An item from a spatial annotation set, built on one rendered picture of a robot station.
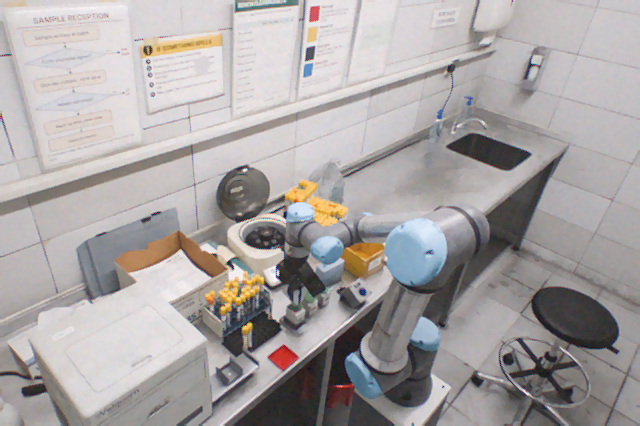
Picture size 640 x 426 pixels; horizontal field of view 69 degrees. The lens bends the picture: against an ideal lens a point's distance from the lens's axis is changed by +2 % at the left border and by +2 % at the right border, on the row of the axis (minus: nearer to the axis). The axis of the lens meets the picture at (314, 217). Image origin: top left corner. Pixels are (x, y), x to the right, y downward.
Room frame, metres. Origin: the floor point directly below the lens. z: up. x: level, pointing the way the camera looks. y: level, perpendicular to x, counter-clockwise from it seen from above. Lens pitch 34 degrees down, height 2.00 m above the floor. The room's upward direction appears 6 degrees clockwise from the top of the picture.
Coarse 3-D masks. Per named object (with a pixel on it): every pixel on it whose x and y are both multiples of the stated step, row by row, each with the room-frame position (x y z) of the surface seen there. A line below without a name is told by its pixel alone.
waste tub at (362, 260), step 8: (352, 248) 1.43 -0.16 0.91; (360, 248) 1.46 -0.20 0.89; (368, 248) 1.43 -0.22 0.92; (376, 248) 1.40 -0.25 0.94; (344, 256) 1.35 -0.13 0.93; (352, 256) 1.32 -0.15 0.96; (360, 256) 1.30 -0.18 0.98; (368, 256) 1.42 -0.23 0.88; (376, 256) 1.33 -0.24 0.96; (384, 256) 1.37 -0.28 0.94; (344, 264) 1.34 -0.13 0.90; (352, 264) 1.32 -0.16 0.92; (360, 264) 1.29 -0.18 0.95; (368, 264) 1.30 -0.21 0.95; (376, 264) 1.33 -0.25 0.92; (352, 272) 1.31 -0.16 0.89; (360, 272) 1.29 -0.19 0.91; (368, 272) 1.30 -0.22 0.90
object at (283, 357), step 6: (282, 348) 0.93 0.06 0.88; (288, 348) 0.93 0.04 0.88; (270, 354) 0.90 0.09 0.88; (276, 354) 0.91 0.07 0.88; (282, 354) 0.91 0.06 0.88; (288, 354) 0.91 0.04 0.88; (294, 354) 0.91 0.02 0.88; (276, 360) 0.89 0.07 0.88; (282, 360) 0.89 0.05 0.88; (288, 360) 0.89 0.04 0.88; (294, 360) 0.89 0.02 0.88; (282, 366) 0.87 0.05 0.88; (288, 366) 0.87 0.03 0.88
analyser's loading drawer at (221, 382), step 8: (248, 352) 0.86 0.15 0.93; (232, 360) 0.82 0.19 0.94; (240, 360) 0.85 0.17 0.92; (248, 360) 0.85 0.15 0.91; (256, 360) 0.84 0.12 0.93; (216, 368) 0.79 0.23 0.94; (224, 368) 0.81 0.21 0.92; (232, 368) 0.82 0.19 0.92; (240, 368) 0.80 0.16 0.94; (248, 368) 0.82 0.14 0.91; (256, 368) 0.83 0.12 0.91; (216, 376) 0.79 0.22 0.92; (224, 376) 0.77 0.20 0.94; (232, 376) 0.79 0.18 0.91; (240, 376) 0.79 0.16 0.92; (216, 384) 0.76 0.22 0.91; (224, 384) 0.76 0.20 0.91; (232, 384) 0.77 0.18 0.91; (216, 392) 0.74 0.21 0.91; (224, 392) 0.74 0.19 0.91
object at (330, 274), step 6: (318, 264) 1.23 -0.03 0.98; (324, 264) 1.23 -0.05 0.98; (330, 264) 1.24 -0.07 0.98; (336, 264) 1.24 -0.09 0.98; (342, 264) 1.26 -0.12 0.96; (318, 270) 1.22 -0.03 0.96; (324, 270) 1.20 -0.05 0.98; (330, 270) 1.22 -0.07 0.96; (336, 270) 1.24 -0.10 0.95; (342, 270) 1.27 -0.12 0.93; (318, 276) 1.21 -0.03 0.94; (324, 276) 1.20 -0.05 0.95; (330, 276) 1.22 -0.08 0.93; (336, 276) 1.25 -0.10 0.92; (324, 282) 1.20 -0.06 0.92; (330, 282) 1.23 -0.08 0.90; (336, 282) 1.25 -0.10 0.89; (342, 282) 1.25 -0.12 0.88; (330, 288) 1.21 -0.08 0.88
